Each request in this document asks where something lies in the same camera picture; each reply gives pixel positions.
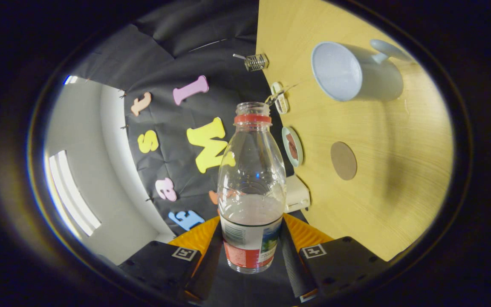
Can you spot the silver spoon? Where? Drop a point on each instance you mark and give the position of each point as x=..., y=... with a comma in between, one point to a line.
x=239, y=56

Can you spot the white cup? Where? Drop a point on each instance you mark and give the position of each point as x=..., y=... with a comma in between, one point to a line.
x=373, y=81

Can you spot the large ceiling light panel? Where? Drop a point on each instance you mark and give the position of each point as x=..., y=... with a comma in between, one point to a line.
x=73, y=196

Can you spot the black backdrop cloth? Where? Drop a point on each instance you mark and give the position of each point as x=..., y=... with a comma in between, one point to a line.
x=177, y=55

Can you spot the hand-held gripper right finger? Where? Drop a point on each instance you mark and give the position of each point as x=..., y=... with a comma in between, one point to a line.
x=294, y=268

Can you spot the brown food pieces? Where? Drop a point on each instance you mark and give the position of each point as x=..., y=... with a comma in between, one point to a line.
x=292, y=147

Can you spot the clear juice bottle red label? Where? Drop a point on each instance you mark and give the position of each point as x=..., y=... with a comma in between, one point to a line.
x=252, y=243

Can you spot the small ceiling light panel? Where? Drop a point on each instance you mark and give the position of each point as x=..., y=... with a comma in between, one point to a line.
x=70, y=79

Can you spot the wooden table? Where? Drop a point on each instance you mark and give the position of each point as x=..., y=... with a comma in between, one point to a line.
x=399, y=170

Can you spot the white divided dish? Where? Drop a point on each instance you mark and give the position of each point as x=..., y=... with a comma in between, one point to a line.
x=281, y=104

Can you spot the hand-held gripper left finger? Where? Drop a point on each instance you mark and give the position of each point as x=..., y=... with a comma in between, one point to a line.
x=209, y=268

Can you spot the round brown coaster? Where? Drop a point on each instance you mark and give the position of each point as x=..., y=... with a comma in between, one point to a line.
x=343, y=160

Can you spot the pale green plate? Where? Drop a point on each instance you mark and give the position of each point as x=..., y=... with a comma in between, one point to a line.
x=300, y=153

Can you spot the white toaster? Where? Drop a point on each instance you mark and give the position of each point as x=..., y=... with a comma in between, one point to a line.
x=296, y=194

